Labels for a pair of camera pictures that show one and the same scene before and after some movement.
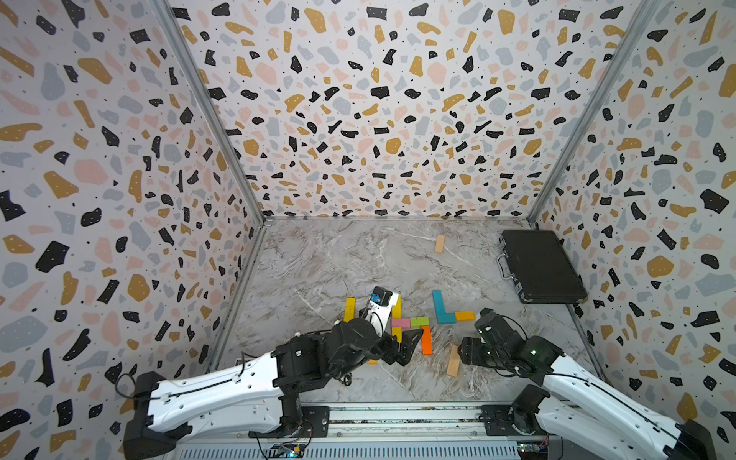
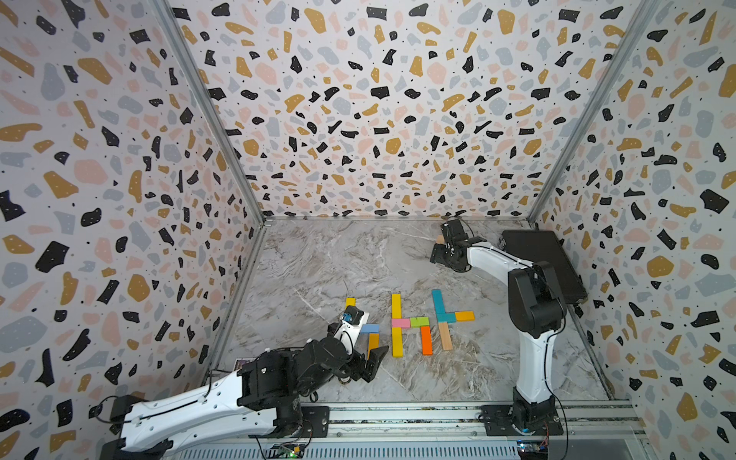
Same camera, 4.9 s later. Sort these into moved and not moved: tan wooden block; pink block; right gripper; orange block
Moved: right gripper; tan wooden block
Not moved: pink block; orange block
